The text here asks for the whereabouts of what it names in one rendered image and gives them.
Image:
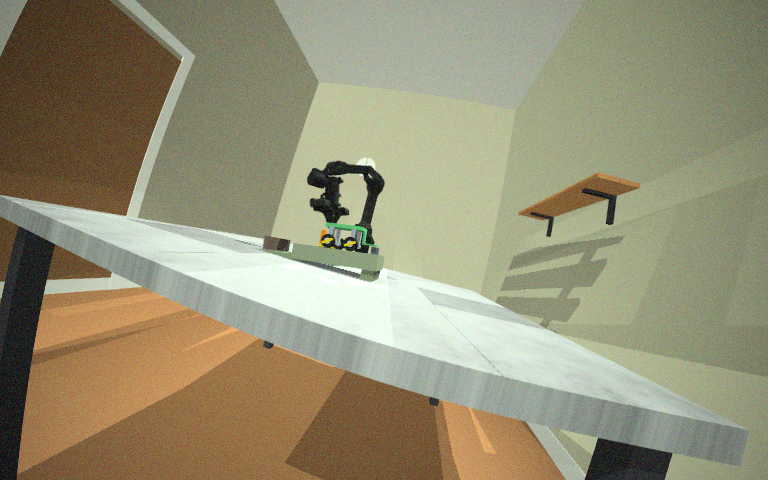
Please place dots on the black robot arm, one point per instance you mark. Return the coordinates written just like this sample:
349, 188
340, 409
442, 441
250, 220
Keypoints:
320, 179

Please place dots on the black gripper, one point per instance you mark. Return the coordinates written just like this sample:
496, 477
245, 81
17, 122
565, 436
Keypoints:
331, 204

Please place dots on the pale green ramp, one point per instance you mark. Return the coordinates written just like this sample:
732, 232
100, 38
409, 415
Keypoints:
371, 264

